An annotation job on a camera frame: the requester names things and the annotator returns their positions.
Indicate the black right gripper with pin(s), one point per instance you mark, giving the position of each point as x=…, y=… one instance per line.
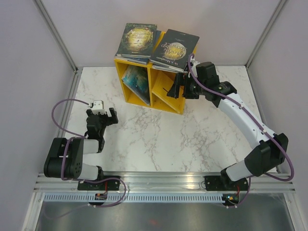
x=179, y=81

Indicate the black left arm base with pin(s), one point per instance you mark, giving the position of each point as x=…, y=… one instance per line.
x=103, y=183

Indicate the green forest cover book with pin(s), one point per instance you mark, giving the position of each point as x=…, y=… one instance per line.
x=137, y=40

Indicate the teal ocean cover book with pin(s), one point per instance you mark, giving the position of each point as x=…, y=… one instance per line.
x=136, y=79

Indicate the navy blue crest book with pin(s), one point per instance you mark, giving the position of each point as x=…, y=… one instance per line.
x=140, y=60

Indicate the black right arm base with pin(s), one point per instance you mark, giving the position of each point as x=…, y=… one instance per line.
x=223, y=183

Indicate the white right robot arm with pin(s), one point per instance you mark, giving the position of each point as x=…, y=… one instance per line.
x=268, y=148

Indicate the yellow wooden shelf box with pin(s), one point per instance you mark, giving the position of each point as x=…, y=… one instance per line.
x=149, y=65

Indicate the black Moon and Sixpence book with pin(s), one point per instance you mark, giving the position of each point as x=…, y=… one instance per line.
x=173, y=50

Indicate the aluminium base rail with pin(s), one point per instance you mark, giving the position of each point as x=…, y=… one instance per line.
x=164, y=182

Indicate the white slotted cable duct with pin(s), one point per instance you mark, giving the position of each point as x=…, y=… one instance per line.
x=135, y=197

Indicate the yellow file folder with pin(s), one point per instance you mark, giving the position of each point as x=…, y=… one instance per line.
x=160, y=86

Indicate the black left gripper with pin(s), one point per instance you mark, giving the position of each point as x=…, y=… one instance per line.
x=113, y=114

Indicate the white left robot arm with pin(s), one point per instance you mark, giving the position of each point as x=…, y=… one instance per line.
x=65, y=157

